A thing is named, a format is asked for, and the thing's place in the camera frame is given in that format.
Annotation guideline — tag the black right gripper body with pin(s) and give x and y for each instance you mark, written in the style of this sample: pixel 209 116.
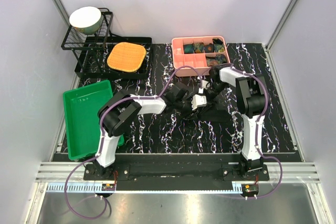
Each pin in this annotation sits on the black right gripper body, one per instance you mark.
pixel 212 92

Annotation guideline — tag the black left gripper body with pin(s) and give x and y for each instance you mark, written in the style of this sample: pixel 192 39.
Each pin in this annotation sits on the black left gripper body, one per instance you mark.
pixel 184 107

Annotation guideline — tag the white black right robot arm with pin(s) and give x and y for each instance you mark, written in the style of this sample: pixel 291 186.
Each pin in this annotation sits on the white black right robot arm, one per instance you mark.
pixel 252 101

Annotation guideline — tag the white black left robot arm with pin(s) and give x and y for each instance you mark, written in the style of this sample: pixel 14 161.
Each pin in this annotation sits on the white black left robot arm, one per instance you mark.
pixel 116 116

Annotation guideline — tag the rolled colourful large tie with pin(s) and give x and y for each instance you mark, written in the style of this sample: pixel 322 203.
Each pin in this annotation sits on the rolled colourful large tie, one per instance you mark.
pixel 216 60

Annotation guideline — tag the black marbled table mat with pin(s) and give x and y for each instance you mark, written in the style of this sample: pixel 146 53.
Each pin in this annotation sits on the black marbled table mat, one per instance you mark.
pixel 169 133

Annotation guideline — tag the pink divided organizer box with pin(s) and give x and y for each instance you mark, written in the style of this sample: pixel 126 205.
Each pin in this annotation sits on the pink divided organizer box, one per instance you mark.
pixel 189 65

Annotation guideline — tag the rolled orange dark tie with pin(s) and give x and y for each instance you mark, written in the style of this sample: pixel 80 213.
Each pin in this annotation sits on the rolled orange dark tie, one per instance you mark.
pixel 209 48

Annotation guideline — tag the rolled black green tie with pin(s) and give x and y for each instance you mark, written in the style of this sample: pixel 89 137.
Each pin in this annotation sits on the rolled black green tie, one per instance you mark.
pixel 219 45

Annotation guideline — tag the rolled green patterned tie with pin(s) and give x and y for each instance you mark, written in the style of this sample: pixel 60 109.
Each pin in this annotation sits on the rolled green patterned tie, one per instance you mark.
pixel 198 47

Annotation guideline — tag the rolled dark teal tie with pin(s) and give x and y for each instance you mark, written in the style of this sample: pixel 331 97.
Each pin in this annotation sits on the rolled dark teal tie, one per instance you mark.
pixel 188 49

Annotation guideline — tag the orange woven square mat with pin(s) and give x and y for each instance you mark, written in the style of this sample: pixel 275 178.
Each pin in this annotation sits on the orange woven square mat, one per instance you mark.
pixel 126 57

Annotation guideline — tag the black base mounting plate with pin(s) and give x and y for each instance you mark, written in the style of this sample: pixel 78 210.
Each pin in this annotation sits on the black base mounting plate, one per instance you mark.
pixel 214 166

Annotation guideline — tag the green plastic tray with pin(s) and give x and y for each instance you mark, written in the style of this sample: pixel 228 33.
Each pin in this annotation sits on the green plastic tray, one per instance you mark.
pixel 81 106

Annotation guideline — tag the white green ceramic bowl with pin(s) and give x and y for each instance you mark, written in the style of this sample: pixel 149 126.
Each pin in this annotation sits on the white green ceramic bowl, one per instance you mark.
pixel 86 20

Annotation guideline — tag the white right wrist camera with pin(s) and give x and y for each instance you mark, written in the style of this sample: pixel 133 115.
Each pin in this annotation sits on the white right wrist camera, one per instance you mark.
pixel 204 84

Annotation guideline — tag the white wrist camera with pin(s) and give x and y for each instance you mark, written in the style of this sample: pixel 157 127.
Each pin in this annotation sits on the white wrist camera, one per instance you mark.
pixel 198 101
pixel 204 84

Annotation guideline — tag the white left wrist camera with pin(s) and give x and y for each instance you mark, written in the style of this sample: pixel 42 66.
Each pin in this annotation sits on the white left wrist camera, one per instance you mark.
pixel 198 101

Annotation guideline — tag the black wire dish rack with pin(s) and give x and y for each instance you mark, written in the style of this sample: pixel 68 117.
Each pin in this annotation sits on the black wire dish rack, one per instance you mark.
pixel 91 51

